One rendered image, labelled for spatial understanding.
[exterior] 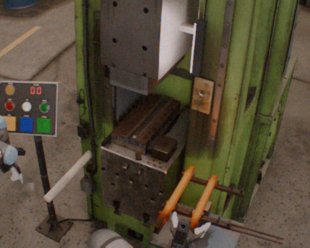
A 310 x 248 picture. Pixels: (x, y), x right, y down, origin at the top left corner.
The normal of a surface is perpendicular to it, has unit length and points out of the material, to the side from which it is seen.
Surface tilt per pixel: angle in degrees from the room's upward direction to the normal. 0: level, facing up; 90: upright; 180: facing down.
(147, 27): 90
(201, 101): 90
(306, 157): 0
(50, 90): 60
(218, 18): 90
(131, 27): 90
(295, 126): 0
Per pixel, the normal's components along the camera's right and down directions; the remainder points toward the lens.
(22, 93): 0.00, 0.13
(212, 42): -0.45, 0.53
